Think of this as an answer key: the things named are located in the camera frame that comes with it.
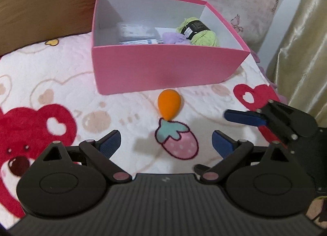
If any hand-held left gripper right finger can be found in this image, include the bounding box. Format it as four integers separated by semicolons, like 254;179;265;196
194;130;290;183

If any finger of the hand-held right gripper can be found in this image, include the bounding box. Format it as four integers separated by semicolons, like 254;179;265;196
224;100;319;142

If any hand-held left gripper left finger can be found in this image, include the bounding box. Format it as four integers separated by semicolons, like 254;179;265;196
37;130;132;183

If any orange makeup sponge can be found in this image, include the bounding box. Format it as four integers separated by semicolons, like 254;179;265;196
157;89;181;121

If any pink cardboard box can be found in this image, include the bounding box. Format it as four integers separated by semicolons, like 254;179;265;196
91;0;251;96

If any green yarn ball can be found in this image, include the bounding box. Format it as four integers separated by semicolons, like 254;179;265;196
177;17;221;47

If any purple plush toy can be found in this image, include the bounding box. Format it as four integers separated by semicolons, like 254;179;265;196
162;32;192;45

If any white tissue pack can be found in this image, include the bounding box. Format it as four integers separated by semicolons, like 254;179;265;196
119;38;164;45

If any blue wet wipes packet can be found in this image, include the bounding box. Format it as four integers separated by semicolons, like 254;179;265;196
117;22;155;40

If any person's right hand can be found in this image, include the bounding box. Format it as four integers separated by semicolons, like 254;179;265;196
306;196;327;223

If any bear printed blanket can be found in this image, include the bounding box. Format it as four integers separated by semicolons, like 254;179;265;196
0;31;289;229

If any gold curtain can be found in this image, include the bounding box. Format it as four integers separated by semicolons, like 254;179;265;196
266;0;327;124

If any brown cushion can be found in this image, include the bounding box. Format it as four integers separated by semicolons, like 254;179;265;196
0;0;113;57

